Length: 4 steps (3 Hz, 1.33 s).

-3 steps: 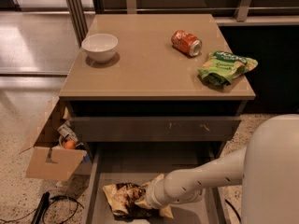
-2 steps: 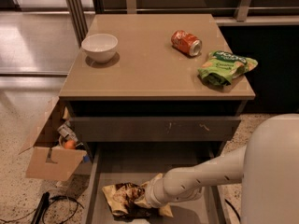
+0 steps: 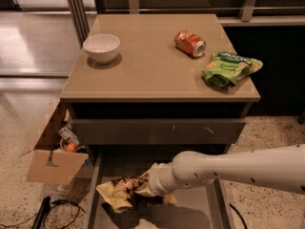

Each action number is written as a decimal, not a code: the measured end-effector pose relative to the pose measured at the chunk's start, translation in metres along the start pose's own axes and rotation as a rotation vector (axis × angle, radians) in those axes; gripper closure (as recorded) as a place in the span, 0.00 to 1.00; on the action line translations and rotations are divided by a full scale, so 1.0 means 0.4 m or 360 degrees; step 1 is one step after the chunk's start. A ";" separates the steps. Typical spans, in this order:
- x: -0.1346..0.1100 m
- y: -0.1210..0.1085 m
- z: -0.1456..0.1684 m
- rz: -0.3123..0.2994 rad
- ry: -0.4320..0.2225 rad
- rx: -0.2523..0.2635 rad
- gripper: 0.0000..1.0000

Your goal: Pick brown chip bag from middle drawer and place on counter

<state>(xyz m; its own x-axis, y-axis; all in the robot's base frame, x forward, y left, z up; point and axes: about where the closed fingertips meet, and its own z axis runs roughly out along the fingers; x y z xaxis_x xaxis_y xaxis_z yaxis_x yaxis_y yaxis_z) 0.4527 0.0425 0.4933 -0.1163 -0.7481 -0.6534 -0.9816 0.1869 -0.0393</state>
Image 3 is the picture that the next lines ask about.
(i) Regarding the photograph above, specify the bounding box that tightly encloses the black cable right floor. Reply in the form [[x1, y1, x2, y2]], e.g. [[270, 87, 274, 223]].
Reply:
[[229, 203, 249, 229]]

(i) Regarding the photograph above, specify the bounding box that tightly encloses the open middle drawer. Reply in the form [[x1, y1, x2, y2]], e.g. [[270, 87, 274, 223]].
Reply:
[[84, 145, 234, 229]]

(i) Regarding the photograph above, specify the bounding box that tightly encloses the orange soda can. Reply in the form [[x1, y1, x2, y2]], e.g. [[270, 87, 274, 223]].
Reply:
[[174, 31, 206, 57]]

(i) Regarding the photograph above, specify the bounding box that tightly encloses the white ceramic bowl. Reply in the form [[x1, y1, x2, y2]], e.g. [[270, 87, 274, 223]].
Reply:
[[83, 34, 120, 64]]

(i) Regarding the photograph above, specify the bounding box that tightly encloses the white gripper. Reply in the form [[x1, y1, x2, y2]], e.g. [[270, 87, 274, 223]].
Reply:
[[135, 163, 172, 198]]

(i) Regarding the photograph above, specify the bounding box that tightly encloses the brown chip bag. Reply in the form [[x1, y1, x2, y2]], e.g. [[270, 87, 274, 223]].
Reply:
[[96, 176, 148, 214]]

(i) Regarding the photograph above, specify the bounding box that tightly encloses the grey drawer cabinet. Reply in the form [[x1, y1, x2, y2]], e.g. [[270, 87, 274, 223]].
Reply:
[[59, 13, 261, 229]]

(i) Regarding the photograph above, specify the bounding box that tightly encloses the silver packet in box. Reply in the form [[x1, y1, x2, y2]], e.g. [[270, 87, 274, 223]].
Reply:
[[58, 127, 79, 144]]

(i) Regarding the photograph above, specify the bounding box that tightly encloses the black cable on floor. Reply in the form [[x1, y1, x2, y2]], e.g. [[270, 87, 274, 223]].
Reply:
[[0, 199, 87, 229]]

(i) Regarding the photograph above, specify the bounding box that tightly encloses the orange fruit in box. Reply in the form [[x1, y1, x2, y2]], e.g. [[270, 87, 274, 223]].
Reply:
[[65, 143, 78, 153]]

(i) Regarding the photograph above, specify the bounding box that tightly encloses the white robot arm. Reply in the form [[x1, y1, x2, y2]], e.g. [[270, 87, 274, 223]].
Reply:
[[137, 144, 305, 197]]

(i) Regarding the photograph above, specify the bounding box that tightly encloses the cardboard box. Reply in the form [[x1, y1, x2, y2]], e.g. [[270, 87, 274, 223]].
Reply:
[[20, 98, 93, 185]]

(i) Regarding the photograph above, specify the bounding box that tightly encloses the closed top drawer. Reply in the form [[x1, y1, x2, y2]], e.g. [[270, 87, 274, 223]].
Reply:
[[71, 118, 245, 145]]

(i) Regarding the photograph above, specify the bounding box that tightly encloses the green chip bag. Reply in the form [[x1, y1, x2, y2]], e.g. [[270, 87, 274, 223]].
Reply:
[[202, 52, 263, 88]]

